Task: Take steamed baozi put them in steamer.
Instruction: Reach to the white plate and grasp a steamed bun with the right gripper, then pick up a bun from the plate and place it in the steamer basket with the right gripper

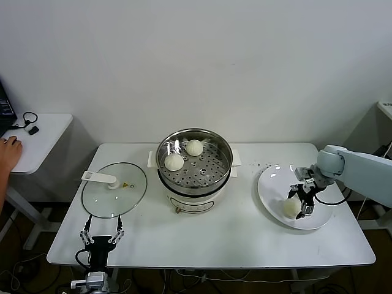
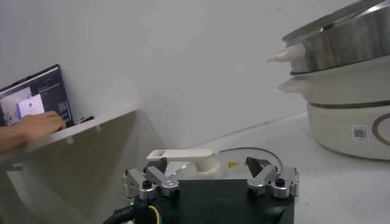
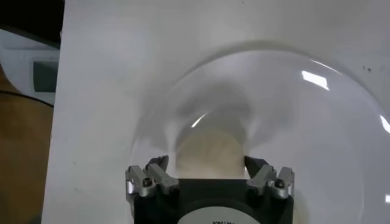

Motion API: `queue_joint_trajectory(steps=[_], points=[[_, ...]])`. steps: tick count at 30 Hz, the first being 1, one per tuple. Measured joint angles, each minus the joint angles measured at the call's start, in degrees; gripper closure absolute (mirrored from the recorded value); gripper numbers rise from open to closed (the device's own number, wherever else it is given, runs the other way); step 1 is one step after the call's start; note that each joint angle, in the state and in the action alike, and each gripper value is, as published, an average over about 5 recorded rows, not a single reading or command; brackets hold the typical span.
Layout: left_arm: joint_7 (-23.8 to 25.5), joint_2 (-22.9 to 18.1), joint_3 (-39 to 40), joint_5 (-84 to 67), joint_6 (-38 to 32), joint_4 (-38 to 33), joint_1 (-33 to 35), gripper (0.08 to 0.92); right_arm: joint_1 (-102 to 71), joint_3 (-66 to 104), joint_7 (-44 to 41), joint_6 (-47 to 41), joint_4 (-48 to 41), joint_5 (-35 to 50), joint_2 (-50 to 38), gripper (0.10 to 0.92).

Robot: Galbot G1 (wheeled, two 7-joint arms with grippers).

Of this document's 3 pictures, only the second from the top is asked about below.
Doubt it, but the black laptop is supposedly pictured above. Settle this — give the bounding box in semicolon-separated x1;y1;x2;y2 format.
0;63;75;128

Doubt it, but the white side table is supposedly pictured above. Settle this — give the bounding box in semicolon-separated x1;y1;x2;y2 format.
0;108;141;224

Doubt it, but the stainless steel steamer basket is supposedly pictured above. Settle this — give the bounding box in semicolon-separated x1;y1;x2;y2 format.
266;0;390;75

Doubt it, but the white electric cooking pot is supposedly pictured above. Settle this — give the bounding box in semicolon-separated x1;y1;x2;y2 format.
277;54;390;161

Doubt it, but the person's hand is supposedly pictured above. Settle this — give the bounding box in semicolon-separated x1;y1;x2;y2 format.
16;110;68;144

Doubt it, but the glass lid white handle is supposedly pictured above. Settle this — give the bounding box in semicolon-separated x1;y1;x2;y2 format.
146;147;284;181

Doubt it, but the person's forearm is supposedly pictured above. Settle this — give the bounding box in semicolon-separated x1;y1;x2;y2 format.
0;124;29;155

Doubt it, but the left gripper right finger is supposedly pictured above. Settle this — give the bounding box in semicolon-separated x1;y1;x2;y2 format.
246;156;300;200

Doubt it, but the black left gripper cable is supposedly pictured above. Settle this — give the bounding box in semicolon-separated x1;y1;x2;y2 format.
102;203;162;224

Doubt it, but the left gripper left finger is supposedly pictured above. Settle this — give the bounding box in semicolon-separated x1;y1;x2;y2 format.
121;157;181;201

